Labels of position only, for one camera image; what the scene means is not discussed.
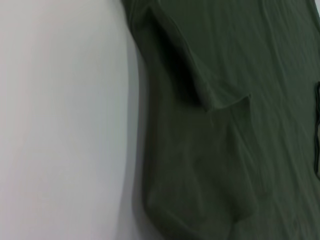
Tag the dark green t-shirt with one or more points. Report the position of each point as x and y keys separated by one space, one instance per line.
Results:
x=225 y=125

